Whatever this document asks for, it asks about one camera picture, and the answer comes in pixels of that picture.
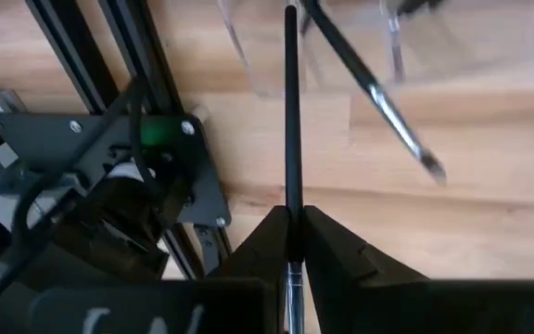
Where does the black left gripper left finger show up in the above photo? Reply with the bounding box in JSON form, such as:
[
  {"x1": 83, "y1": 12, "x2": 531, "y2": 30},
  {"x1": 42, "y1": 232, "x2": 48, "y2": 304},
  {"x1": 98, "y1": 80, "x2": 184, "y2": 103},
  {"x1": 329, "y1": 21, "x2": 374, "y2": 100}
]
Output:
[{"x1": 205, "y1": 205, "x2": 291, "y2": 334}]

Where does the clear acrylic brush organizer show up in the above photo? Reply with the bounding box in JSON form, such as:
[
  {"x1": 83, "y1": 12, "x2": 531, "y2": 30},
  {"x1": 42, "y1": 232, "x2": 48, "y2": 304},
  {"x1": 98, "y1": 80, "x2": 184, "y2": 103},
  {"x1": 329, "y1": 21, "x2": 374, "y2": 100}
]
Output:
[{"x1": 214, "y1": 0, "x2": 438, "y2": 99}]

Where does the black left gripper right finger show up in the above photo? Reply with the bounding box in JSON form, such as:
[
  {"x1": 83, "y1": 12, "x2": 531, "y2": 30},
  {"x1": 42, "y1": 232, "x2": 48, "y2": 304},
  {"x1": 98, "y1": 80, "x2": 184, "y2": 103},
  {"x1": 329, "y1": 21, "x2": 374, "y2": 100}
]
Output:
[{"x1": 301, "y1": 205, "x2": 431, "y2": 334}]

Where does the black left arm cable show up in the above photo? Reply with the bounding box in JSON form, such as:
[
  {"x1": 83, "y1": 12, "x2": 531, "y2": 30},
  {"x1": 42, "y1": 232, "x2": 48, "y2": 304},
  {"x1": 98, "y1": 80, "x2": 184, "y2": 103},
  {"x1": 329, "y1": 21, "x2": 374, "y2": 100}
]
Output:
[{"x1": 0, "y1": 76, "x2": 157, "y2": 334}]

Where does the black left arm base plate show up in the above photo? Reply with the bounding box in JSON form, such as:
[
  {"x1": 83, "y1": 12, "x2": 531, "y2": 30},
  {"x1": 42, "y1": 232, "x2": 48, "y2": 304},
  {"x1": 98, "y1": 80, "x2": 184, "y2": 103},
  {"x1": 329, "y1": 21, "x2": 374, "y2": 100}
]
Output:
[{"x1": 0, "y1": 112, "x2": 232, "y2": 229}]

